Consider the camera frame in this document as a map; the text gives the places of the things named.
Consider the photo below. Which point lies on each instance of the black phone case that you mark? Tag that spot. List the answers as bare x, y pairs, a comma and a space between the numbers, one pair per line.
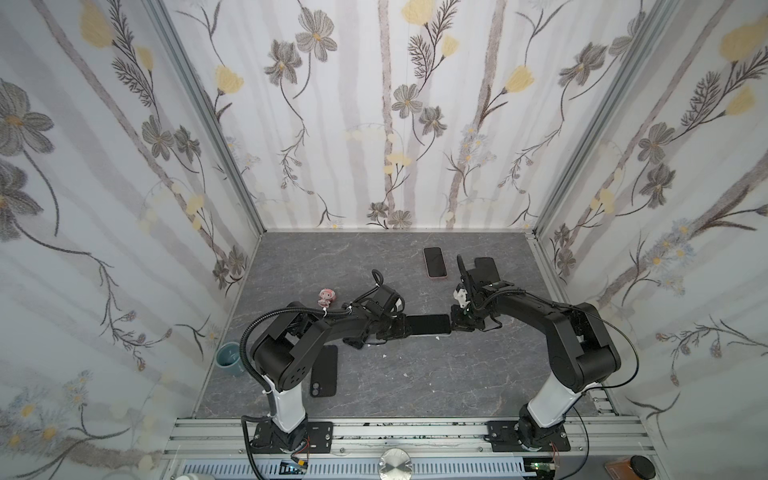
324, 374
485, 270

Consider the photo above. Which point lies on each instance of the small pink figurine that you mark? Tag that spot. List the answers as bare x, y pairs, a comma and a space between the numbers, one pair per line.
326, 297

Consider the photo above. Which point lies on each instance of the teal ceramic cup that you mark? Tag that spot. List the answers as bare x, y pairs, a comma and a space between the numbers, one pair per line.
228, 360

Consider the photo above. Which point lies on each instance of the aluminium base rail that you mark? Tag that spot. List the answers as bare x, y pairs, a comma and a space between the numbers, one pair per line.
594, 441

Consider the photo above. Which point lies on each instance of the black mounting plate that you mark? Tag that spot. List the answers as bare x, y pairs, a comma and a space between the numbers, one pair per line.
313, 437
510, 435

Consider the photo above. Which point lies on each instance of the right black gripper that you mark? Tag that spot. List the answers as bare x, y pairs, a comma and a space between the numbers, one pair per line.
462, 315

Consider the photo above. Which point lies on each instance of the pink phone case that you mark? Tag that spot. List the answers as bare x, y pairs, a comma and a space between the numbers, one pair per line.
435, 262

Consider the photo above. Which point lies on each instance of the round silver knob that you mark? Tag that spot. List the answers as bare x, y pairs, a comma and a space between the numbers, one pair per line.
395, 464

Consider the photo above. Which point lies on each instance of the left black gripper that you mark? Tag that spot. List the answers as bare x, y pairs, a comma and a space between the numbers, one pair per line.
402, 330

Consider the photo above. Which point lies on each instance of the light blue phone case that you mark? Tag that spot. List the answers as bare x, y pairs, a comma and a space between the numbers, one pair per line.
429, 333

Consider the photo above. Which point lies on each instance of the brown box with black knob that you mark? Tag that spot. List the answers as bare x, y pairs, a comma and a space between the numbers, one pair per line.
636, 467

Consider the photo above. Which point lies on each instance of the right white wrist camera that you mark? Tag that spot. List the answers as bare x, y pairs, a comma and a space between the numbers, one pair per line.
460, 295

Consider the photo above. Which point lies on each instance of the white slotted cable duct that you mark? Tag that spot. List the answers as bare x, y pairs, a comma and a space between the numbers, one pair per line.
361, 468

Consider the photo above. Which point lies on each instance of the blue-edged phone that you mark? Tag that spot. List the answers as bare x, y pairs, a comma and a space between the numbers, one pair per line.
355, 342

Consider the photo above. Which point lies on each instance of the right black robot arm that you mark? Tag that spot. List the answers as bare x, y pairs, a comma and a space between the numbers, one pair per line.
581, 352

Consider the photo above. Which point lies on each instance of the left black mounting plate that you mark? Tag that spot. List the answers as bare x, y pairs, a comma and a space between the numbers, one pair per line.
313, 437

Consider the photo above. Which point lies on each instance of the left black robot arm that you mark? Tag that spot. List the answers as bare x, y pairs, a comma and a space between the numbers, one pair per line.
279, 349

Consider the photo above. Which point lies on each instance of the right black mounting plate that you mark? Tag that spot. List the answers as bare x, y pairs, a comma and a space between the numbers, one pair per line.
510, 435

